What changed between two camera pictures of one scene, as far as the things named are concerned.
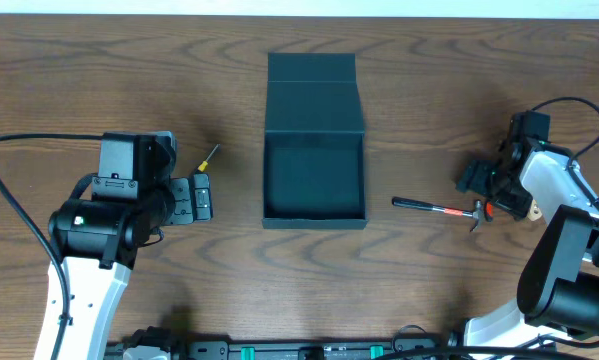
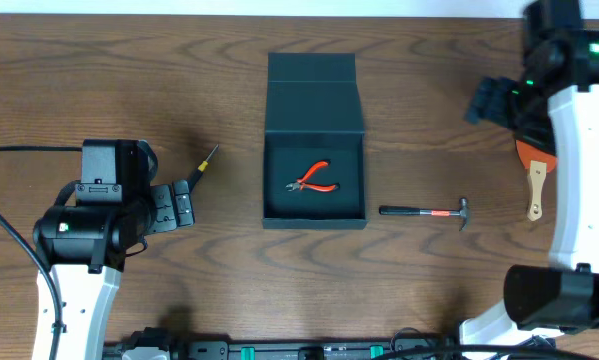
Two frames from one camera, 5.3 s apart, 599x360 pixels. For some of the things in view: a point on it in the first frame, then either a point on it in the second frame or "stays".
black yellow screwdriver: [204, 164] stays
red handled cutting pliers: [489, 211] to [301, 185]
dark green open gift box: [314, 143] stays
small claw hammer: [477, 212] to [411, 211]
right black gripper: [476, 177] to [494, 102]
